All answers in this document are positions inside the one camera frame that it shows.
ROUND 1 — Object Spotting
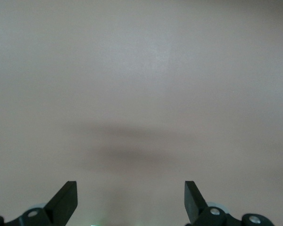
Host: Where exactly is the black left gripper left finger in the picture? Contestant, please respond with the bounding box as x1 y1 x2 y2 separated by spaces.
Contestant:
0 180 78 226

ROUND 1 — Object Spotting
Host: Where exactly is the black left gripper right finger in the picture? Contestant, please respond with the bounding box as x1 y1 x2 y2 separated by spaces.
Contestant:
184 180 274 226

